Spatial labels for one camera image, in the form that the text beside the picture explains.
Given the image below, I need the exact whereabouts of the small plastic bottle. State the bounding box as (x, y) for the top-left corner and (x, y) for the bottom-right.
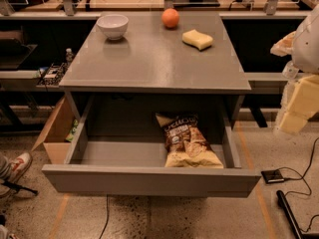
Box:
(66, 48), (74, 65)

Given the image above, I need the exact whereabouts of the black tripod leg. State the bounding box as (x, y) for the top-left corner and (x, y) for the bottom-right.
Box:
(1, 181), (39, 195)

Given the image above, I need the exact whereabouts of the small black device on floor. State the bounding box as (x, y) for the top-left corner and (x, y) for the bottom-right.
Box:
(261, 169), (284, 184)

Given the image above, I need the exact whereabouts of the orange fruit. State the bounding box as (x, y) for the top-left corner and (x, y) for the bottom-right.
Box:
(161, 8), (179, 28)

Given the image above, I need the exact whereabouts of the brown chip bag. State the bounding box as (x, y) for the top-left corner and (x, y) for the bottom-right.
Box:
(156, 114), (223, 168)

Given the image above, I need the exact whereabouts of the grey counter cabinet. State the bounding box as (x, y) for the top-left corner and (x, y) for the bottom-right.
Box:
(60, 11), (250, 120)

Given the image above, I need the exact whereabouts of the white red sneaker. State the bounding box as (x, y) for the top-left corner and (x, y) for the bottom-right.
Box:
(0, 152), (32, 183)

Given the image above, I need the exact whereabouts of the white bowl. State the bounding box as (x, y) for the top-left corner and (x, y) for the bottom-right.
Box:
(97, 14), (129, 40)

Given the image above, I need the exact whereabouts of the yellow sponge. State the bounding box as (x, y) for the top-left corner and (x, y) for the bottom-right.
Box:
(182, 30), (213, 51)

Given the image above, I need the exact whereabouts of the clear sanitizer bottle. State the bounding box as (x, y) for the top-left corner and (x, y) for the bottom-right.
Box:
(282, 61), (299, 79)

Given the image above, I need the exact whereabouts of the black cable on floor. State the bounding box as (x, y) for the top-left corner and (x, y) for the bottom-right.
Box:
(277, 142), (319, 234)

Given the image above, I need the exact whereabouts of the grey open drawer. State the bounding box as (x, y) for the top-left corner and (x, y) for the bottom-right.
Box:
(42, 94), (260, 197)

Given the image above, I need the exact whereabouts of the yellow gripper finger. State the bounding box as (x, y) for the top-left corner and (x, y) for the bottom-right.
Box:
(278, 75), (319, 134)

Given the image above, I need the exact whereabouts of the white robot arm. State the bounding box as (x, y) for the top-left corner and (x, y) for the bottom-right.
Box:
(270, 5), (319, 134)

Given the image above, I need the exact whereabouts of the black cable under drawer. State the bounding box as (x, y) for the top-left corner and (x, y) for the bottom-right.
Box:
(98, 195), (111, 239)

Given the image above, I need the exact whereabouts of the black pole on floor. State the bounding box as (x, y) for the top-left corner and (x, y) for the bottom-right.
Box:
(276, 190), (303, 239)

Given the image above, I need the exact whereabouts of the cardboard box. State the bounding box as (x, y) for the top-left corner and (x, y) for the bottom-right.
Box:
(32, 97), (75, 164)

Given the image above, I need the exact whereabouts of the green snack bag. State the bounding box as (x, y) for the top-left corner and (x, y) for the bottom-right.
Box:
(65, 119), (79, 142)

